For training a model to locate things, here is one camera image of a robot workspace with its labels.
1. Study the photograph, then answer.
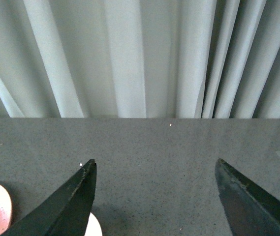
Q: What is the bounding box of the pink plastic bowl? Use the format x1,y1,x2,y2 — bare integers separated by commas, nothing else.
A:
84,213,102,236

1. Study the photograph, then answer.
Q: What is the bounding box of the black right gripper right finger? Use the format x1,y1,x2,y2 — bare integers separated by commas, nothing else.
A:
215,158,280,236

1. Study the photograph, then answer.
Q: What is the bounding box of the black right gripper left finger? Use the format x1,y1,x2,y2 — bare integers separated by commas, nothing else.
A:
3,159,97,236

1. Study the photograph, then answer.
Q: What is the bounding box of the white pleated curtain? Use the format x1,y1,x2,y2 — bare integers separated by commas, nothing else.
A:
0,0,280,118

